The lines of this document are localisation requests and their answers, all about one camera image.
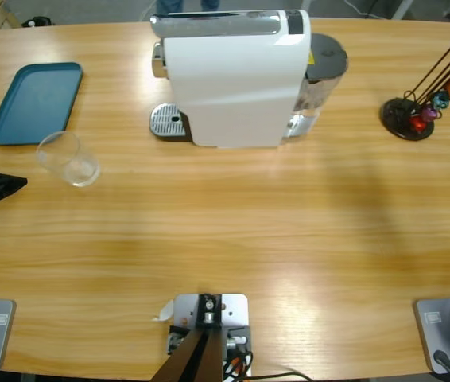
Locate black capsule holder with rods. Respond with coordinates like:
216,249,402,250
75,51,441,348
379,25,450,142

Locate dark camera post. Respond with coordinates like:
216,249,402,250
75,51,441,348
148,293,226,382

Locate teal coffee capsule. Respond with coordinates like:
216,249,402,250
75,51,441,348
431,90,450,111

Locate red coffee capsule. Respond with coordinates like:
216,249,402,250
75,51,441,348
409,115,429,134

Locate curled white tape piece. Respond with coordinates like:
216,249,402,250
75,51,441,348
152,300,176,322

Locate purple coffee capsule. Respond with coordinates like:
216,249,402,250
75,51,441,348
419,105,439,123

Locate clear plastic cup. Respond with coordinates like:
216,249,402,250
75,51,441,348
35,130,102,189

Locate white floor cable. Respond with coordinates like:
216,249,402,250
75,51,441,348
139,0,170,21
343,0,393,20

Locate white capsule coffee machine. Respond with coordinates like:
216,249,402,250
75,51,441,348
148,8,313,150

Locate person in blue jeans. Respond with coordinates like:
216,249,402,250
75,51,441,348
156,0,221,13

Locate thin black mount cable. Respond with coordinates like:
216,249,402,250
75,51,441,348
244,372,316,382

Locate small black floor object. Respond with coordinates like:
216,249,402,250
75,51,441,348
21,15,56,29

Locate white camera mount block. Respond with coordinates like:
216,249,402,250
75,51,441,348
168,293,253,379

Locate teal plastic tray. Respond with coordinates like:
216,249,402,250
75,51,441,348
0,61,84,146

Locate orange and white cable bundle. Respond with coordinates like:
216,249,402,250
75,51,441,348
223,350,254,379

